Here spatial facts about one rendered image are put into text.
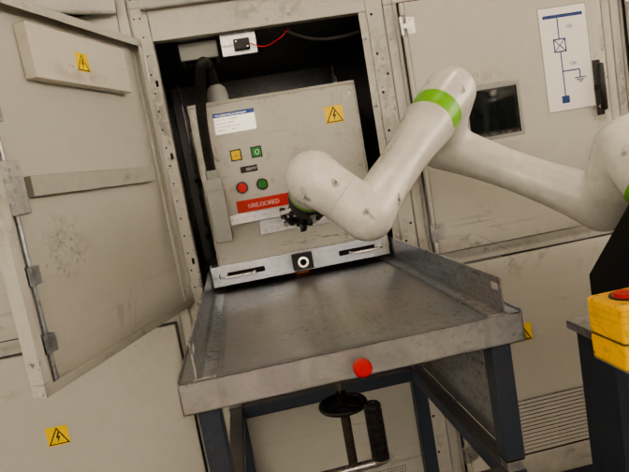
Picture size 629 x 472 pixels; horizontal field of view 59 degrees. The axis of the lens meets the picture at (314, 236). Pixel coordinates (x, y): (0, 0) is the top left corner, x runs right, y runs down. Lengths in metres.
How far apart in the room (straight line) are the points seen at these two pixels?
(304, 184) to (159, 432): 0.96
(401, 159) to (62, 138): 0.72
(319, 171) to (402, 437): 1.04
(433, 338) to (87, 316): 0.72
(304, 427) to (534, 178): 0.97
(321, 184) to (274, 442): 0.96
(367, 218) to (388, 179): 0.10
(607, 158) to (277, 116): 0.87
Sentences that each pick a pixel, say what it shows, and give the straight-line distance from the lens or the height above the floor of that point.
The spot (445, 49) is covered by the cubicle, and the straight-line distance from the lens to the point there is 1.74.
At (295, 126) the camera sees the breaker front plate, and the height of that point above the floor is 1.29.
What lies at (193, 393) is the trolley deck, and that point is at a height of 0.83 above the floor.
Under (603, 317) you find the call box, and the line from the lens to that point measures 0.93.
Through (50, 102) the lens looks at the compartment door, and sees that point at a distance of 1.32.
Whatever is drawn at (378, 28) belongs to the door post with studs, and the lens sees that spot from 1.71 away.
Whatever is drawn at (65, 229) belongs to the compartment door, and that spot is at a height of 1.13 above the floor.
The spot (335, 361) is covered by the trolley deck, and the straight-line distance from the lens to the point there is 0.99.
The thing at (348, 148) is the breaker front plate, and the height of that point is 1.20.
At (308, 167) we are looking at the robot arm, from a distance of 1.06.
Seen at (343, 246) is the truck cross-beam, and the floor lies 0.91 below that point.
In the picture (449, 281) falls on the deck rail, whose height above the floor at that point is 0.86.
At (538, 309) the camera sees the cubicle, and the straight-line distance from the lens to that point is 1.88.
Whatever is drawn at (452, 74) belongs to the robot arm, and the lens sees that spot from 1.36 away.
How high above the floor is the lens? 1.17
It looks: 7 degrees down
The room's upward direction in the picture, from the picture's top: 10 degrees counter-clockwise
